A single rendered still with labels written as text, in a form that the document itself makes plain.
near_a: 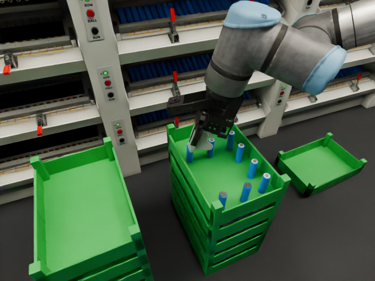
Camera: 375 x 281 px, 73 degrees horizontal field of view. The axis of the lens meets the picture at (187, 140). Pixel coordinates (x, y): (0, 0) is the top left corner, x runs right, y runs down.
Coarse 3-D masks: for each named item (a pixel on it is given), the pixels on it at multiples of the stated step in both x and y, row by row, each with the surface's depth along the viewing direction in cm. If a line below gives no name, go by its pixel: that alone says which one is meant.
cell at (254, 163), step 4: (252, 160) 65; (256, 160) 65; (252, 164) 65; (256, 164) 65; (252, 168) 66; (256, 168) 66; (248, 172) 68; (252, 172) 67; (248, 176) 68; (252, 176) 68
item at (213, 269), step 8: (176, 208) 95; (184, 224) 90; (192, 240) 85; (256, 248) 83; (200, 256) 80; (232, 256) 85; (240, 256) 82; (200, 264) 83; (216, 264) 83; (224, 264) 81; (208, 272) 79
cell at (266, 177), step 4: (264, 176) 61; (268, 176) 61; (264, 180) 62; (268, 180) 61; (260, 184) 64; (264, 184) 63; (260, 188) 64; (264, 188) 64; (260, 192) 65; (264, 192) 65
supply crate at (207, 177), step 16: (192, 128) 78; (176, 144) 78; (224, 144) 78; (176, 160) 73; (208, 160) 74; (224, 160) 74; (192, 176) 63; (208, 176) 69; (224, 176) 69; (240, 176) 69; (256, 176) 69; (272, 176) 65; (288, 176) 60; (208, 192) 66; (240, 192) 66; (256, 192) 66; (272, 192) 60; (208, 208) 58; (240, 208) 58; (256, 208) 62
